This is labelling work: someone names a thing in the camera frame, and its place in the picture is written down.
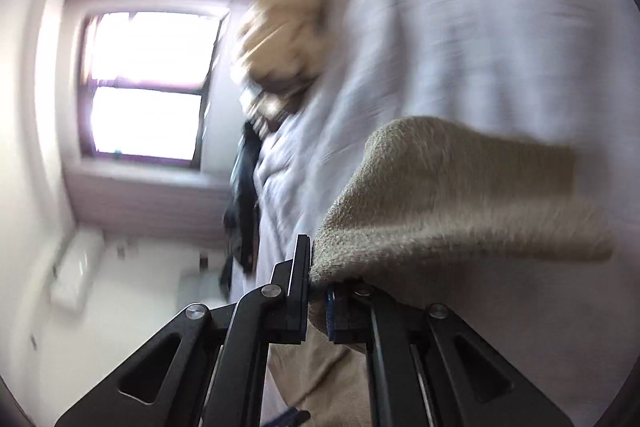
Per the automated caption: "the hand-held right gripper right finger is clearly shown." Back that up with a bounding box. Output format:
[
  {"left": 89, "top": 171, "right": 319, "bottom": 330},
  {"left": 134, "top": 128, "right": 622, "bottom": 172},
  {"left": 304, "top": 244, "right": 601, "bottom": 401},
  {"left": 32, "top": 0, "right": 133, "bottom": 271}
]
[{"left": 324, "top": 284, "right": 574, "bottom": 427}]

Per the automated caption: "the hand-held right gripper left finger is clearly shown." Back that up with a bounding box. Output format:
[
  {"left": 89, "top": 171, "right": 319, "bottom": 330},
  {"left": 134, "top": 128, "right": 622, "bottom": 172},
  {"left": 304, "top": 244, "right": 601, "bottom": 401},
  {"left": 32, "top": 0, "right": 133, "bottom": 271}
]
[{"left": 55, "top": 234, "right": 311, "bottom": 427}]

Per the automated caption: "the brown knit sweater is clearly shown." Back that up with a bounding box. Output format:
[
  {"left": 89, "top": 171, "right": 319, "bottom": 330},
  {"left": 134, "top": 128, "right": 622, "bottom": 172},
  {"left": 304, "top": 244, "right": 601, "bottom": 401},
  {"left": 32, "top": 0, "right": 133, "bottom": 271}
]
[{"left": 267, "top": 117, "right": 616, "bottom": 427}]

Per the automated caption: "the dark cloth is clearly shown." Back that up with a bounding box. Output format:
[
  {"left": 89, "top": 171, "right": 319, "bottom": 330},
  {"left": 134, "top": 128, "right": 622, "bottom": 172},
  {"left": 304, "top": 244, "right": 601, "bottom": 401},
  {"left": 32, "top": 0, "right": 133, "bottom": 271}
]
[{"left": 220, "top": 122, "right": 266, "bottom": 303}]

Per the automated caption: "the white air conditioner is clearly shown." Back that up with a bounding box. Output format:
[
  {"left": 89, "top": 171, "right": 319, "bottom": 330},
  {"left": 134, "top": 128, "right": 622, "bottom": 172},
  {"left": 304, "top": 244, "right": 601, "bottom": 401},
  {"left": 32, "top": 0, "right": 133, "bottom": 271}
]
[{"left": 49, "top": 228, "right": 107, "bottom": 309}]

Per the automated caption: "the window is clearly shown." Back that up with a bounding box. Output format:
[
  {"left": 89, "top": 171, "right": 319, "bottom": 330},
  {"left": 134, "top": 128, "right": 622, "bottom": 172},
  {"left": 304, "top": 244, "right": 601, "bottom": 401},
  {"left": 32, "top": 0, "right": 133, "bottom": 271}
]
[{"left": 79, "top": 9, "right": 227, "bottom": 168}]

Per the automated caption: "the beige striped cloth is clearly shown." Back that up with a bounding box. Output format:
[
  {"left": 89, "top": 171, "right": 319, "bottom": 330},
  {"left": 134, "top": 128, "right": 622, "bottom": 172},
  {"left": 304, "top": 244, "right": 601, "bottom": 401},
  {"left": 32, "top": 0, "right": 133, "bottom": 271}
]
[{"left": 234, "top": 0, "right": 351, "bottom": 134}]

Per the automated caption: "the lavender embossed quilt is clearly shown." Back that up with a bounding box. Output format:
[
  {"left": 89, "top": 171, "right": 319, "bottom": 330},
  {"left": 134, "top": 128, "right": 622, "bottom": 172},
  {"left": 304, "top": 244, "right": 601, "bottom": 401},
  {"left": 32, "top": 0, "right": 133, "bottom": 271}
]
[{"left": 227, "top": 0, "right": 640, "bottom": 427}]

